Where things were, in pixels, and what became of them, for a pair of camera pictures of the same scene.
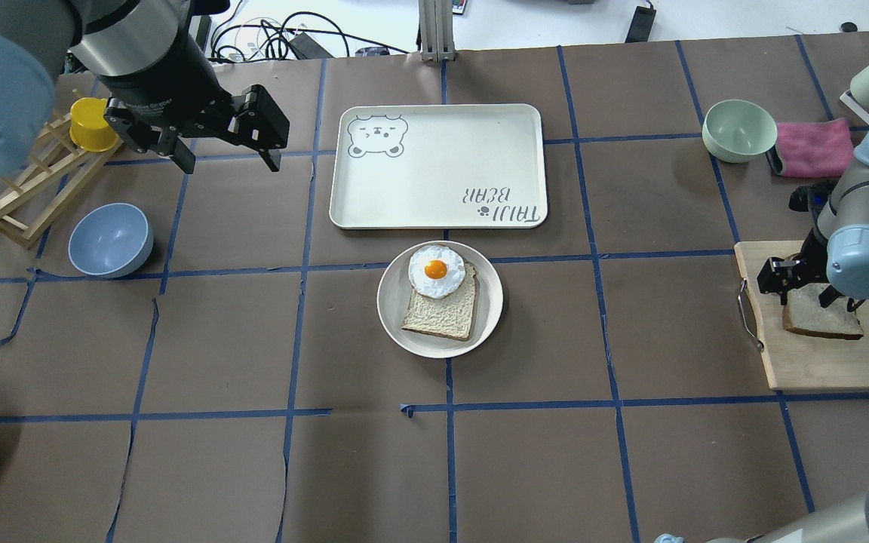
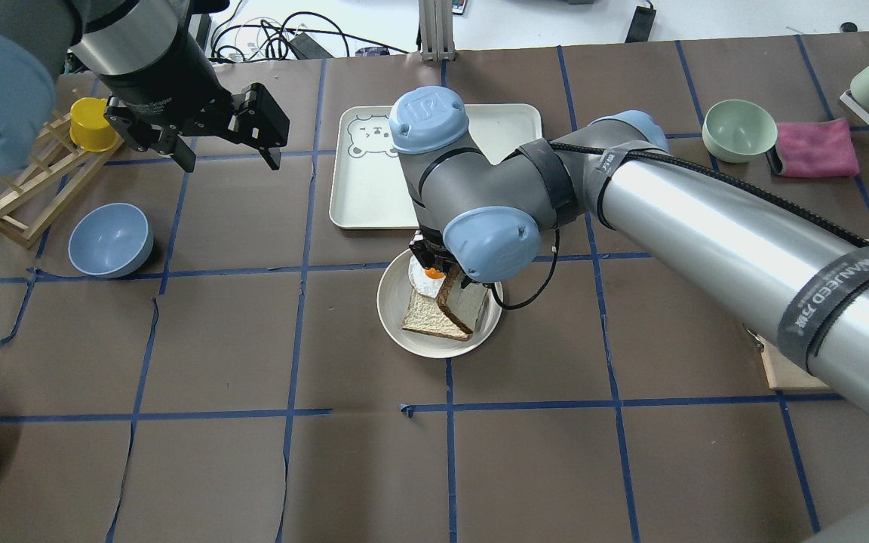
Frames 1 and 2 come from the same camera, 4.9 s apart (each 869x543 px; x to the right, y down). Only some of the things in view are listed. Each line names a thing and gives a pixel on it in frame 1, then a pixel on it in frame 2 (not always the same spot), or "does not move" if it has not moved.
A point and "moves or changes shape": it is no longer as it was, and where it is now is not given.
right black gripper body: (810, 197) to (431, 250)
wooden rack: (25, 203) does not move
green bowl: (736, 130) does not move
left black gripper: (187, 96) does not move
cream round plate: (392, 296) does not move
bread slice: (805, 313) moves or changes shape
